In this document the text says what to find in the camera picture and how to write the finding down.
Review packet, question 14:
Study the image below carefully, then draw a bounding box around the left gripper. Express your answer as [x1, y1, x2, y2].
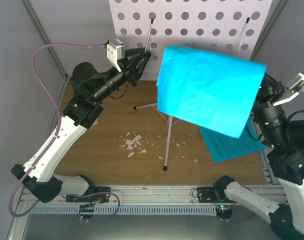
[93, 48, 152, 103]

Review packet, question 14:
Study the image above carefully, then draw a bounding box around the blue sheet music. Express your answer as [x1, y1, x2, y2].
[200, 118, 265, 163]
[156, 46, 266, 138]

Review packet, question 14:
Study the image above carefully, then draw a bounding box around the pink music stand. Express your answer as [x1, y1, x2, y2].
[108, 0, 272, 171]

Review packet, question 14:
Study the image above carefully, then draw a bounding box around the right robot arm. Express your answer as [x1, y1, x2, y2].
[213, 72, 304, 240]

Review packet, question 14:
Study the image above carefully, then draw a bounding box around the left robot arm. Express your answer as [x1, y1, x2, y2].
[12, 48, 151, 203]

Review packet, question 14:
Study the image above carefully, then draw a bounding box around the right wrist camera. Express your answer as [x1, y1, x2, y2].
[273, 69, 304, 106]

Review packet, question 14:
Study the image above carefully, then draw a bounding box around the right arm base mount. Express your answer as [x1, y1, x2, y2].
[191, 186, 236, 222]

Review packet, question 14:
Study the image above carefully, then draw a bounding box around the aluminium rail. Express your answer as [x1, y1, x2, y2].
[16, 185, 290, 205]

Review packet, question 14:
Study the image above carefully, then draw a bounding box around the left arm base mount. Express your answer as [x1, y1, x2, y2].
[62, 186, 111, 214]

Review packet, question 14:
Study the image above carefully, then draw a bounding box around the grey slotted cable duct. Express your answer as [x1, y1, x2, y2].
[31, 204, 216, 216]

